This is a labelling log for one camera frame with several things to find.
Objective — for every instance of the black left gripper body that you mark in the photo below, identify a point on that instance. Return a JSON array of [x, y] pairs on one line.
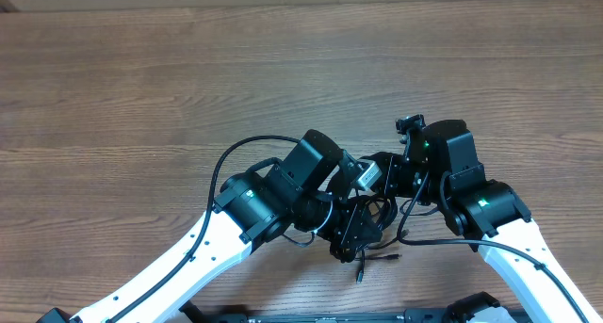
[[318, 213]]

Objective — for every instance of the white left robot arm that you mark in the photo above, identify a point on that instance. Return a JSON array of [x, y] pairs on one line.
[[241, 215]]

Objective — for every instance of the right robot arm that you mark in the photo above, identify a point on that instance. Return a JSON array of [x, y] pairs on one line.
[[495, 223]]

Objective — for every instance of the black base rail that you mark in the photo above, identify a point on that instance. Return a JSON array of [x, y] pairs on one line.
[[480, 307]]

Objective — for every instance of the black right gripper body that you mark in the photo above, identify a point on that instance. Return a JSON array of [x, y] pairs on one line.
[[393, 175]]

